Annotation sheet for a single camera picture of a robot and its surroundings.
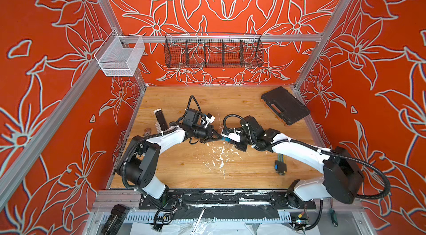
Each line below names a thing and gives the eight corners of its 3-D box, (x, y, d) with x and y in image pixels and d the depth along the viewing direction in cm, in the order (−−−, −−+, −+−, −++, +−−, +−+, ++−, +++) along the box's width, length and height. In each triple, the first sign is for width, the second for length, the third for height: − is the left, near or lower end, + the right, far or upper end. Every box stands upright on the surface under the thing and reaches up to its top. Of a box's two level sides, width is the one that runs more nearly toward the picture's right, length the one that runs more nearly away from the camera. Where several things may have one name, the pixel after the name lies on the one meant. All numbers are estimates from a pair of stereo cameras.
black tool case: (286, 127, 99) (289, 122, 94) (259, 99, 113) (261, 94, 109) (307, 116, 104) (311, 110, 100) (279, 90, 119) (281, 85, 114)
